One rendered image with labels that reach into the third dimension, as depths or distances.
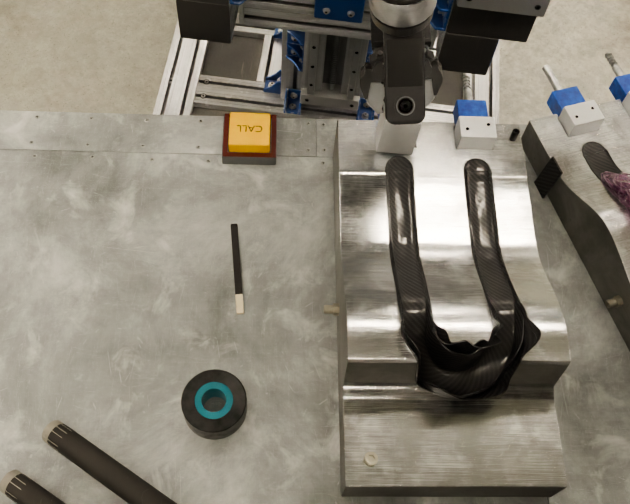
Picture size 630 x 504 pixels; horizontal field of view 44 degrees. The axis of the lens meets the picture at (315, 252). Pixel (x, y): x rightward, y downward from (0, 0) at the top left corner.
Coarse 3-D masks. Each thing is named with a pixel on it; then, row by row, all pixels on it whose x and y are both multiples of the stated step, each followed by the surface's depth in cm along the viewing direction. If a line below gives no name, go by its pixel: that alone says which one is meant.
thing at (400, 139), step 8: (384, 104) 106; (384, 112) 105; (384, 120) 104; (376, 128) 109; (384, 128) 105; (392, 128) 105; (400, 128) 105; (408, 128) 105; (416, 128) 105; (376, 136) 109; (384, 136) 106; (392, 136) 106; (400, 136) 106; (408, 136) 106; (416, 136) 106; (376, 144) 108; (384, 144) 107; (392, 144) 107; (400, 144) 107; (408, 144) 107; (392, 152) 108; (400, 152) 108; (408, 152) 108
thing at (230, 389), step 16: (192, 384) 98; (208, 384) 98; (224, 384) 98; (240, 384) 98; (192, 400) 97; (224, 400) 100; (240, 400) 97; (192, 416) 96; (208, 416) 96; (224, 416) 96; (240, 416) 96; (208, 432) 95; (224, 432) 96
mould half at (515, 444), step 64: (448, 128) 112; (512, 128) 112; (384, 192) 106; (448, 192) 107; (512, 192) 107; (384, 256) 102; (448, 256) 102; (512, 256) 103; (384, 320) 92; (448, 320) 93; (384, 384) 95; (512, 384) 96; (384, 448) 93; (448, 448) 93; (512, 448) 94
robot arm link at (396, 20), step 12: (372, 0) 85; (432, 0) 84; (372, 12) 87; (384, 12) 84; (396, 12) 83; (408, 12) 83; (420, 12) 84; (432, 12) 86; (396, 24) 85; (408, 24) 85
